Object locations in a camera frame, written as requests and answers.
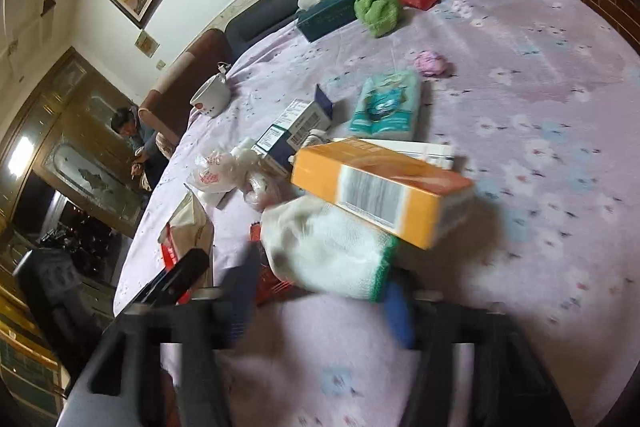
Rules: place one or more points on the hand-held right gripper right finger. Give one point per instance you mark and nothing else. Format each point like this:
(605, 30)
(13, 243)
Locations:
(400, 312)

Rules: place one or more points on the long white cardboard box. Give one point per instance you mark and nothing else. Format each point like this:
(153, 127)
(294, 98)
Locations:
(430, 150)

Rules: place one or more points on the brown paper bag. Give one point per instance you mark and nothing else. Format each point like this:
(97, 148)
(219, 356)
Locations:
(190, 227)

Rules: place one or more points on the clear plastic bag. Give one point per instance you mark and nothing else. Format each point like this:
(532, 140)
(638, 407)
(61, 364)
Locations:
(212, 174)
(260, 192)

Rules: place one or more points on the brown armchair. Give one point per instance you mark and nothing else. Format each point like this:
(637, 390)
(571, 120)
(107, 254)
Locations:
(200, 57)

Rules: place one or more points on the wooden glass door cabinet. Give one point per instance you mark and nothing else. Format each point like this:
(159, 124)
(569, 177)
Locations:
(75, 117)

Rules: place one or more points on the dark green tissue box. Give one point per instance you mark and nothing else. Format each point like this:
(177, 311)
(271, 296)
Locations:
(325, 19)

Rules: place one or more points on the white blue medicine box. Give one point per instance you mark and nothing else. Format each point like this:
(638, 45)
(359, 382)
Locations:
(272, 139)
(305, 117)

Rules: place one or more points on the teal tissue pack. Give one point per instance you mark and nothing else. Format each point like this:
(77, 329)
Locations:
(387, 107)

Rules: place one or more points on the pink crumpled ball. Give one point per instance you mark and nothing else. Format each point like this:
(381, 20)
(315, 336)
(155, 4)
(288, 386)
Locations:
(432, 63)

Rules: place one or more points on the white knit glove green cuff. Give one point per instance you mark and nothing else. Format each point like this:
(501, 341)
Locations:
(320, 247)

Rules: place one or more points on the green cloth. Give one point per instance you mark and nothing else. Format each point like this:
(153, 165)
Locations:
(377, 13)

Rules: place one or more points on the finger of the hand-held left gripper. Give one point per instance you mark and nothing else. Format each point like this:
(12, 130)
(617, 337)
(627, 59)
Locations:
(175, 276)

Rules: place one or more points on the beige furry bundle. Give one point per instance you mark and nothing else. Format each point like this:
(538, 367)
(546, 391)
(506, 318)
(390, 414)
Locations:
(165, 144)

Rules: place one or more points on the small wall plaque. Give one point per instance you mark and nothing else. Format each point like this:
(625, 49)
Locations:
(146, 43)

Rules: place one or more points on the orange cardboard box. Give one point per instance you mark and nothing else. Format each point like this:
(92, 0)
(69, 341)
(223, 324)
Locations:
(370, 172)

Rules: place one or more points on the white mug red print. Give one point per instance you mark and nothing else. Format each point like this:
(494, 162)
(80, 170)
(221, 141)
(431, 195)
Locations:
(212, 99)

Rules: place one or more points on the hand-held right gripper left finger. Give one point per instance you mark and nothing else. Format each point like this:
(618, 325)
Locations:
(240, 302)

